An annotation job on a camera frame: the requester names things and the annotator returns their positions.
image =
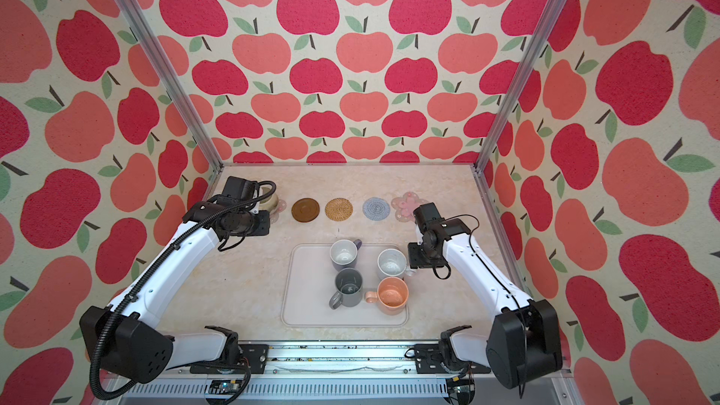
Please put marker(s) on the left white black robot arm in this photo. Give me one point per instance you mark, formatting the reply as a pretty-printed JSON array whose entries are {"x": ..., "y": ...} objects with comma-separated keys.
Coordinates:
[{"x": 122, "y": 340}]

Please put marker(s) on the left aluminium frame post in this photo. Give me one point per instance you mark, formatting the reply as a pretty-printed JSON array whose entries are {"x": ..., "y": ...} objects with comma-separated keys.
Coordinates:
[{"x": 167, "y": 75}]

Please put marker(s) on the front aluminium frame rail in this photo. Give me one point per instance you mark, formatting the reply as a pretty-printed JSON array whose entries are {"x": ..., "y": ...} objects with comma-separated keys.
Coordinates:
[{"x": 346, "y": 372}]

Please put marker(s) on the brown wooden round coaster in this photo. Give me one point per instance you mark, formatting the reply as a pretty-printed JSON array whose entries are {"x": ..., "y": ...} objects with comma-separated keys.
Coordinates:
[{"x": 305, "y": 210}]

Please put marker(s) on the beige rectangular tray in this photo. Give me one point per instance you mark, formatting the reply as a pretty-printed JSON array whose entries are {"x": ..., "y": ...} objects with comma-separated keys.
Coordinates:
[{"x": 310, "y": 285}]

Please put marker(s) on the white ceramic mug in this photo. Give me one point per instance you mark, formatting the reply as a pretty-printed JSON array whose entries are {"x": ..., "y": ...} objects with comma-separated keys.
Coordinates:
[{"x": 392, "y": 263}]

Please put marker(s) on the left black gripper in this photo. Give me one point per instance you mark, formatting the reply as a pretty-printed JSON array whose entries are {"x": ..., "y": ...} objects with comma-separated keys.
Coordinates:
[{"x": 264, "y": 228}]

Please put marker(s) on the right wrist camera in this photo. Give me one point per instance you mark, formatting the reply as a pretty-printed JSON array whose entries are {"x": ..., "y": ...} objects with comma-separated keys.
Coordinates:
[{"x": 426, "y": 215}]

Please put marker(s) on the tan rattan round coaster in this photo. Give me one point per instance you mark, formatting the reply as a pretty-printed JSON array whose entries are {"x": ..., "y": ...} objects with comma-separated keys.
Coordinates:
[{"x": 339, "y": 209}]

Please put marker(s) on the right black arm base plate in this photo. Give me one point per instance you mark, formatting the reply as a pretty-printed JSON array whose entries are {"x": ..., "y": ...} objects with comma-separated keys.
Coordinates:
[{"x": 437, "y": 358}]

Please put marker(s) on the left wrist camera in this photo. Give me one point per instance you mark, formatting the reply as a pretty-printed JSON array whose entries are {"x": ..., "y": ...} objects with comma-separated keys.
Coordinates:
[{"x": 238, "y": 189}]

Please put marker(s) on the aluminium frame post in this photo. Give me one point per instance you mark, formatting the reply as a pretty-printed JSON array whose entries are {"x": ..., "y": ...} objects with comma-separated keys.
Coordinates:
[
  {"x": 167, "y": 75},
  {"x": 537, "y": 43}
]

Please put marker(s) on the pink flower coaster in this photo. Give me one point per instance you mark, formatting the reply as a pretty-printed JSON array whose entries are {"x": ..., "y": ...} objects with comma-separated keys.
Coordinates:
[
  {"x": 405, "y": 205},
  {"x": 275, "y": 216}
]

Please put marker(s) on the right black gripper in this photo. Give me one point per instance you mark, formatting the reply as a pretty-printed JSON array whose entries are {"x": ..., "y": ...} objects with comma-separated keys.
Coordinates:
[{"x": 412, "y": 260}]

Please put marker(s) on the grey woven round coaster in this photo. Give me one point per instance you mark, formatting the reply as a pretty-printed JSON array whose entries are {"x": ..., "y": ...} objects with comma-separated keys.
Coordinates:
[{"x": 376, "y": 209}]

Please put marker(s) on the right aluminium frame post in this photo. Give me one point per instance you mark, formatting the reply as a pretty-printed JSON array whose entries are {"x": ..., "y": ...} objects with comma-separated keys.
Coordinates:
[{"x": 537, "y": 43}]

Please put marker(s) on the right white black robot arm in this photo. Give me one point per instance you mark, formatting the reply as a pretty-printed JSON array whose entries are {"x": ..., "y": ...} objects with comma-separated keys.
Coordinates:
[{"x": 524, "y": 341}]

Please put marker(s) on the cream ceramic mug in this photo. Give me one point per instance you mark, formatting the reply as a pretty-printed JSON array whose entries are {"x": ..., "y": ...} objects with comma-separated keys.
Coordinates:
[{"x": 270, "y": 204}]

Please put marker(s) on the dark grey ceramic mug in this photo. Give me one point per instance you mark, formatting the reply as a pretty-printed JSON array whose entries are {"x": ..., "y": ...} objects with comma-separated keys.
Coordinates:
[{"x": 349, "y": 289}]

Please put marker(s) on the salmon pink ceramic mug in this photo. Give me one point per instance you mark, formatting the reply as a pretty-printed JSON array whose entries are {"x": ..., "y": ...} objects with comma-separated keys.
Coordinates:
[{"x": 391, "y": 296}]

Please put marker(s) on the lavender ceramic mug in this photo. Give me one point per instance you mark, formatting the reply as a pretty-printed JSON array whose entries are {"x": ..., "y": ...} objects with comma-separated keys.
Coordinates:
[{"x": 344, "y": 253}]

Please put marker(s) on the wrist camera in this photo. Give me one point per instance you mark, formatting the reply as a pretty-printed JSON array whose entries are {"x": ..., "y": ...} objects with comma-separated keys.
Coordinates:
[
  {"x": 238, "y": 189},
  {"x": 426, "y": 215}
]

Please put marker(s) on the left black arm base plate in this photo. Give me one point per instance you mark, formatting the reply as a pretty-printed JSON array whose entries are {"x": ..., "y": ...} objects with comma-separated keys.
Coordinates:
[{"x": 253, "y": 358}]

